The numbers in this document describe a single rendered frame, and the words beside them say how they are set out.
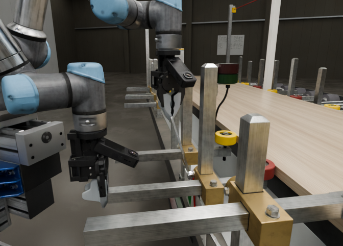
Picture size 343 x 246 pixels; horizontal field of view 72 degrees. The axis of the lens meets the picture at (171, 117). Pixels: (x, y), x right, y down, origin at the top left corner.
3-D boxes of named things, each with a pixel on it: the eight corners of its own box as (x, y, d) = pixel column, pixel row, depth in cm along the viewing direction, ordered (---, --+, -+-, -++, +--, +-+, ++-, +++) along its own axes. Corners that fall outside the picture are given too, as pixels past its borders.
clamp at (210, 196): (204, 206, 61) (205, 189, 59) (192, 179, 74) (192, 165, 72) (225, 204, 62) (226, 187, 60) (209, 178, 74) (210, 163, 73)
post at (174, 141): (171, 156, 119) (170, 64, 107) (169, 152, 124) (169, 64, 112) (179, 155, 120) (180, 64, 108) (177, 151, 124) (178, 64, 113)
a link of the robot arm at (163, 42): (186, 34, 67) (161, 33, 63) (186, 51, 68) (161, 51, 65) (173, 35, 73) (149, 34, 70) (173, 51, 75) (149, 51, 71)
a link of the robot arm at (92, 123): (107, 107, 59) (104, 115, 51) (109, 125, 60) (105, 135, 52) (76, 108, 58) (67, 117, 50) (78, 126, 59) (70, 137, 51)
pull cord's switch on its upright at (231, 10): (225, 90, 329) (230, 3, 300) (223, 89, 338) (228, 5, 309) (231, 90, 330) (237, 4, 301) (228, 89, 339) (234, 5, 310)
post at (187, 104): (181, 194, 96) (183, 74, 84) (180, 189, 99) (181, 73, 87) (190, 193, 97) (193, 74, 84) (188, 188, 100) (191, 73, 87)
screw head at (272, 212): (269, 220, 34) (270, 213, 33) (261, 210, 36) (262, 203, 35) (283, 218, 34) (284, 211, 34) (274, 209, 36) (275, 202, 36)
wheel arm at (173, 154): (115, 166, 84) (114, 155, 83) (115, 162, 87) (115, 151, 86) (230, 157, 91) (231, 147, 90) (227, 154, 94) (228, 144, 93)
